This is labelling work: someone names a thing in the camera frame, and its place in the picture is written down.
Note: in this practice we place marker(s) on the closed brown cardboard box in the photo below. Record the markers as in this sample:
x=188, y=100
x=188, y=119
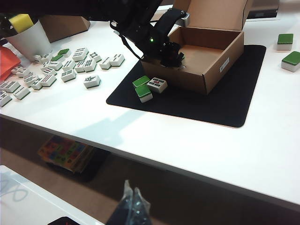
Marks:
x=65, y=27

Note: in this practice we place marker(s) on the black rectangular mat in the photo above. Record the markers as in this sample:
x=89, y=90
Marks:
x=187, y=105

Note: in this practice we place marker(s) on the brown paper box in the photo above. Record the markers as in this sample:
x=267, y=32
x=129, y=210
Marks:
x=211, y=63

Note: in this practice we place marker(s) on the six bamboo mahjong tile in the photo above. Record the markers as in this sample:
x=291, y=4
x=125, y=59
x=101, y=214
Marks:
x=80, y=50
x=89, y=65
x=78, y=57
x=68, y=75

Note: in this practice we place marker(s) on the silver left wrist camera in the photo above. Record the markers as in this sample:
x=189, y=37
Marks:
x=185, y=18

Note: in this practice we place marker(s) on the bird one bamboo mahjong tile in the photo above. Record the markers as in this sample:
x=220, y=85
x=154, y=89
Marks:
x=92, y=81

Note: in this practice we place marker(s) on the green-backed mahjong tile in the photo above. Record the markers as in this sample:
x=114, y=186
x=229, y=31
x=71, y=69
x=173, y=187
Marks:
x=63, y=52
x=291, y=61
x=143, y=92
x=140, y=80
x=56, y=57
x=285, y=39

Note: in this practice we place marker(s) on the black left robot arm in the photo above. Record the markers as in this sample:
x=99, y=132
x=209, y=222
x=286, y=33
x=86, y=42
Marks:
x=131, y=14

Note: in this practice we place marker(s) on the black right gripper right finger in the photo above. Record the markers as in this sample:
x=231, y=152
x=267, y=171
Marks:
x=140, y=211

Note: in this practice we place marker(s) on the black and red device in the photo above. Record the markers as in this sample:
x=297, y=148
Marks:
x=63, y=221

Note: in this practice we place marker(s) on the five bamboo mahjong tile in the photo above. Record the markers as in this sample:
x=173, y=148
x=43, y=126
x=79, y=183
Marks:
x=157, y=84

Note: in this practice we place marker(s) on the white paper cup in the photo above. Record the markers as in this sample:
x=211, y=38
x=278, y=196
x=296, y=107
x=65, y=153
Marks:
x=30, y=44

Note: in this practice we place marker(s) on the face-up white mahjong tile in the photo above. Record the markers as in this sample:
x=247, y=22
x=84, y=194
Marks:
x=4, y=99
x=25, y=73
x=47, y=64
x=17, y=70
x=37, y=58
x=37, y=83
x=46, y=57
x=10, y=86
x=30, y=78
x=21, y=93

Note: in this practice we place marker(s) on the colourful box under table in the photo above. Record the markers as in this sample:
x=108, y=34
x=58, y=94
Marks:
x=65, y=152

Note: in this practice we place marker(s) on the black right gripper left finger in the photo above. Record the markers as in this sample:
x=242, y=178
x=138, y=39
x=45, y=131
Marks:
x=119, y=211

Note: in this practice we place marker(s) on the four bamboo mahjong tile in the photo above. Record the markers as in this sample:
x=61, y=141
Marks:
x=68, y=65

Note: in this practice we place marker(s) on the two bamboo mahjong tile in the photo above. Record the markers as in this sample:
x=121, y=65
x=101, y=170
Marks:
x=105, y=62

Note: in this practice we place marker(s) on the yellow sponge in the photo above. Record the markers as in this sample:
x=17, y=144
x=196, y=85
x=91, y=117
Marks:
x=22, y=22

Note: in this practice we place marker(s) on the seven bamboo mahjong tile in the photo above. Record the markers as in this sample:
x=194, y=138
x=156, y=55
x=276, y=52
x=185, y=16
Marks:
x=79, y=66

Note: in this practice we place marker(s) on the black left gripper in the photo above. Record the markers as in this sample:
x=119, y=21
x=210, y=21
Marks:
x=153, y=51

